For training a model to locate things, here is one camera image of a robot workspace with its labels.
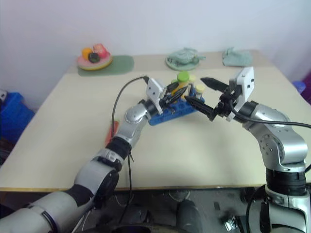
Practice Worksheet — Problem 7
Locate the black metal bracket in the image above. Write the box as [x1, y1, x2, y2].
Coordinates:
[218, 211, 243, 233]

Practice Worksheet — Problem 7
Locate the thin black cable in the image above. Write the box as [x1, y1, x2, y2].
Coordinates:
[245, 185, 268, 233]

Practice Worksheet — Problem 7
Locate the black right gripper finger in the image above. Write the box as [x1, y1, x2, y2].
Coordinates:
[200, 77, 230, 92]
[184, 95, 217, 122]

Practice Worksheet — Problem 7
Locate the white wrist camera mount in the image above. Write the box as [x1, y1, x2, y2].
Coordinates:
[145, 78, 167, 115]
[225, 67, 255, 122]

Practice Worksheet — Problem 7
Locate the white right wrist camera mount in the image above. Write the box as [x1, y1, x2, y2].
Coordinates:
[225, 67, 255, 122]

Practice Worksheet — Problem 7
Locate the blue plastic crate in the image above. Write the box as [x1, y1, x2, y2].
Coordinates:
[0, 91, 36, 146]

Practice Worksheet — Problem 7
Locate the blue purple plastic basket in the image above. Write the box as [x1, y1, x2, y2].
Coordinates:
[291, 72, 311, 105]

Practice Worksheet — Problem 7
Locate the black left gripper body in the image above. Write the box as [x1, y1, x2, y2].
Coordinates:
[161, 85, 176, 110]

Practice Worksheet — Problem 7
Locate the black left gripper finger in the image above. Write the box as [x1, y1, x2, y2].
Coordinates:
[167, 81, 182, 94]
[171, 86, 191, 104]

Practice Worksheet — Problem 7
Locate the pink plate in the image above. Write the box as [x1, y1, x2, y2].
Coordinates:
[77, 53, 113, 66]

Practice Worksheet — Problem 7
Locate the green placemat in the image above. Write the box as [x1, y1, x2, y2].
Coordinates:
[77, 55, 135, 78]

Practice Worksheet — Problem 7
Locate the pale green plate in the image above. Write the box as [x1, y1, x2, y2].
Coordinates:
[165, 54, 200, 70]

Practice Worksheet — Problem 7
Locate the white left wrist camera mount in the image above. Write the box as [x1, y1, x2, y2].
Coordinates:
[145, 78, 167, 115]

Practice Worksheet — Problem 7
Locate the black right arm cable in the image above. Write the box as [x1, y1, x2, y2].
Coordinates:
[228, 103, 311, 128]

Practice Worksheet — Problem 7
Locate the labelled yellow tube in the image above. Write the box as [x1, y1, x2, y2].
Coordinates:
[176, 72, 190, 95]

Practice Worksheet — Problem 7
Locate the dark rounded shape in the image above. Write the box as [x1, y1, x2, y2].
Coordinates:
[176, 200, 204, 233]

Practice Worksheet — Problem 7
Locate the pink toy peach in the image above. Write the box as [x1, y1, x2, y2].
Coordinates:
[93, 43, 108, 59]

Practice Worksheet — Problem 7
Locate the pale green cloth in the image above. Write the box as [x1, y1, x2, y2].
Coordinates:
[222, 47, 253, 67]

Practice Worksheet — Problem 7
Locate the yellow plate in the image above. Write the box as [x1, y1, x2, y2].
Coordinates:
[79, 62, 114, 71]

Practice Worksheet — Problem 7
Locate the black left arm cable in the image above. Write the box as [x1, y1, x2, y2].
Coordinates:
[111, 76, 150, 225]

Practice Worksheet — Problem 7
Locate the brown tube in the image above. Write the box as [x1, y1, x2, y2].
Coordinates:
[195, 84, 206, 99]

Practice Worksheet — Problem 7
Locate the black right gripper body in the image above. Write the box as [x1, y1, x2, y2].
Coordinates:
[213, 84, 241, 119]

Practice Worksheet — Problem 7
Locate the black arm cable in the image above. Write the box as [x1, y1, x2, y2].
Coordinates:
[111, 76, 150, 225]
[228, 103, 311, 128]

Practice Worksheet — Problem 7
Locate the blue test tube rack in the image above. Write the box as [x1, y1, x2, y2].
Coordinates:
[148, 86, 206, 126]

